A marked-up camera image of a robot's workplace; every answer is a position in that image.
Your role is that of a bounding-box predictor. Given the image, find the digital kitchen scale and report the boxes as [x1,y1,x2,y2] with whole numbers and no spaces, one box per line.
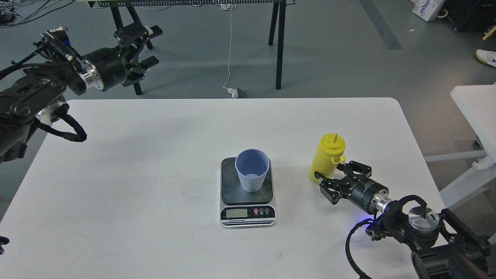
[220,157,277,229]

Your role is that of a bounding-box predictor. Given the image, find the yellow squeeze bottle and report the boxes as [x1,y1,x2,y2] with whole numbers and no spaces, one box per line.
[308,134,346,184]

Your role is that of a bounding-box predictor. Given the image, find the white sneaker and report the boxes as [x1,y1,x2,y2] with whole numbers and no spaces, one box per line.
[475,49,496,67]

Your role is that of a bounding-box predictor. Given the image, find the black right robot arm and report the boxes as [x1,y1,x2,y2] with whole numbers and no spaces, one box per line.
[310,161,490,279]

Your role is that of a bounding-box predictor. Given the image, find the black trestle table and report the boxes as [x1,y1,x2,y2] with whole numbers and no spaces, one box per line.
[88,0,296,95]

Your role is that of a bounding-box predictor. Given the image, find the blue plastic cup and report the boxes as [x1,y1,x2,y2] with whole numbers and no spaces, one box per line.
[234,149,271,193]

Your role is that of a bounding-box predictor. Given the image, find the black floor cables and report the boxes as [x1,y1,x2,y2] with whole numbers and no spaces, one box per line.
[0,0,74,28]

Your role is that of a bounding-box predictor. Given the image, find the white charging cable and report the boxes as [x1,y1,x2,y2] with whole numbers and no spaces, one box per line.
[221,3,238,98]

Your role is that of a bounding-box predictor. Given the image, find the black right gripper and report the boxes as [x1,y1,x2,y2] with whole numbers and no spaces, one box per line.
[314,161,389,214]

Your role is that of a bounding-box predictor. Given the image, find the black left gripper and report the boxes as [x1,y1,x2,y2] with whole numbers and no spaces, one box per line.
[79,24,163,91]

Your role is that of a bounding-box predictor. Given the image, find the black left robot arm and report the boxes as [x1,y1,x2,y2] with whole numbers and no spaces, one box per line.
[0,22,163,162]

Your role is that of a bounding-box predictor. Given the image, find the white cardboard box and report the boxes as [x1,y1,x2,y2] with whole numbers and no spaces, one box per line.
[412,0,448,22]

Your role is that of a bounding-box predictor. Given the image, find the white side table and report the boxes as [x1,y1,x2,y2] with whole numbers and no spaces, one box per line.
[424,85,496,210]

